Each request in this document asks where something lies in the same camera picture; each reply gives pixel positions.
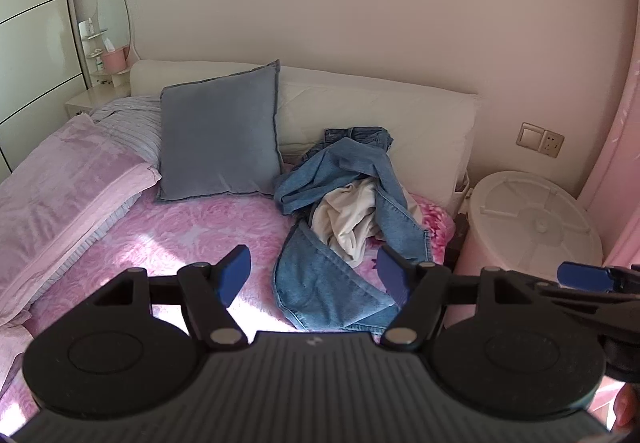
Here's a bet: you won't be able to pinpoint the grey-blue pillow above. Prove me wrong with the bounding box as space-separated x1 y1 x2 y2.
155 59 286 204

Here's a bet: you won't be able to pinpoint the white mirror shelf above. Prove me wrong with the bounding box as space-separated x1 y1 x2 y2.
77 18 110 75

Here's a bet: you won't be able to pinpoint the pink quilt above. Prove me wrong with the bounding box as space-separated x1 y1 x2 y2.
0 113 163 376

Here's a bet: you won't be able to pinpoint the oval mirror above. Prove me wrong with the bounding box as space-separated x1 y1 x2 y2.
95 0 139 65

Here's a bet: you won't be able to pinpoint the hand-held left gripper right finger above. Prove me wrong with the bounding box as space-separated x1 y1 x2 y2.
376 244 551 350

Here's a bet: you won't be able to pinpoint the beige wall switch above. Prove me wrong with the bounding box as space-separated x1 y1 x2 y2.
516 122 543 150

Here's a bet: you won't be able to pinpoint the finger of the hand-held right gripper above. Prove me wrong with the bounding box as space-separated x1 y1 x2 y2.
535 262 640 339

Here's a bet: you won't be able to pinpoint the white wardrobe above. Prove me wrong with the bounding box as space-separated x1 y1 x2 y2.
0 0 94 185

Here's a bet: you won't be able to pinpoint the dark blue jeans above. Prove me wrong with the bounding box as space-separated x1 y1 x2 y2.
324 126 395 155

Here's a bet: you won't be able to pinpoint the white nightstand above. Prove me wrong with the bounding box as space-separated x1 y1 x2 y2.
64 86 133 116

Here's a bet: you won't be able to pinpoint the white round plastic bin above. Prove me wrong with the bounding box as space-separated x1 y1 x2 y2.
452 170 606 326

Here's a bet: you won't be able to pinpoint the light blue jeans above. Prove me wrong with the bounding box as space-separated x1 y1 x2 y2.
272 138 433 333

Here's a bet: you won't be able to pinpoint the white striped quilt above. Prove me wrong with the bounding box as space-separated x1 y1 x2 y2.
30 96 166 319

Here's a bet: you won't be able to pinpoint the person's right hand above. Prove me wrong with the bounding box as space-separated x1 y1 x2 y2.
614 383 640 430

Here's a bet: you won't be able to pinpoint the beige wall socket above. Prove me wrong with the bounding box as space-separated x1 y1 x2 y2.
540 129 565 159

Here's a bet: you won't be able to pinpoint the pink curtain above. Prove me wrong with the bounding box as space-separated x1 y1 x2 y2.
577 58 640 276

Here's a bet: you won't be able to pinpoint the white garment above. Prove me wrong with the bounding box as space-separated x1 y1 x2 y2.
310 177 387 269

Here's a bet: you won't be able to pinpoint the pink tissue box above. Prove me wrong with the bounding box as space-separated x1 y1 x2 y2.
102 48 126 73

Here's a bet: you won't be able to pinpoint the pink floral blanket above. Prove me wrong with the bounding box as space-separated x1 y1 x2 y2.
27 190 457 341

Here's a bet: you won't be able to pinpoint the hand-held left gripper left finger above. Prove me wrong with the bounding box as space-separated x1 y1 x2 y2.
82 244 251 350

